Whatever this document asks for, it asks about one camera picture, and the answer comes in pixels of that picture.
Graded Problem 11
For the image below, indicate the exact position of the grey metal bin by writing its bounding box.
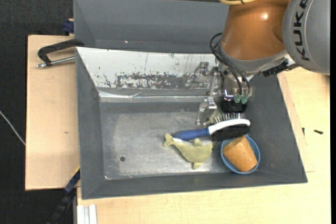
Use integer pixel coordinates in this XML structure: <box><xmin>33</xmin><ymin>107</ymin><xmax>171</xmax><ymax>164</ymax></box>
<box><xmin>72</xmin><ymin>0</ymin><xmax>308</xmax><ymax>200</ymax></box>

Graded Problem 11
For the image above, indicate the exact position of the orange cup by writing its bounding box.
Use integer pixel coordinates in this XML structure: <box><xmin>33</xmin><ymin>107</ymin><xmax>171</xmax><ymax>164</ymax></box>
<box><xmin>222</xmin><ymin>135</ymin><xmax>258</xmax><ymax>173</ymax></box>

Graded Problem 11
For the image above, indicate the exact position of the blue and white brush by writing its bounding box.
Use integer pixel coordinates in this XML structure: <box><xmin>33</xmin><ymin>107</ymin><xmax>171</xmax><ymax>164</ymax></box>
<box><xmin>172</xmin><ymin>112</ymin><xmax>251</xmax><ymax>142</ymax></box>

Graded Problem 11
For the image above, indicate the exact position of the blue bowl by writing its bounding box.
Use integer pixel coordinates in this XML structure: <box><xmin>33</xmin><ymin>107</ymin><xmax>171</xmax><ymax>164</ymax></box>
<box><xmin>219</xmin><ymin>135</ymin><xmax>261</xmax><ymax>174</ymax></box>

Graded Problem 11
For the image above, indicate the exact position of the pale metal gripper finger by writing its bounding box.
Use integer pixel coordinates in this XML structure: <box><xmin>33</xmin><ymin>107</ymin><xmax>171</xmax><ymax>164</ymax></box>
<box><xmin>193</xmin><ymin>61</ymin><xmax>215</xmax><ymax>83</ymax></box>
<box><xmin>196</xmin><ymin>98</ymin><xmax>219</xmax><ymax>125</ymax></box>

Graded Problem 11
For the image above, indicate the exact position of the yellow-green plush dolphin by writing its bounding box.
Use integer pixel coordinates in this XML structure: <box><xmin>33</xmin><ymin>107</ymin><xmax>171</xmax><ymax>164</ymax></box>
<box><xmin>164</xmin><ymin>133</ymin><xmax>214</xmax><ymax>170</ymax></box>

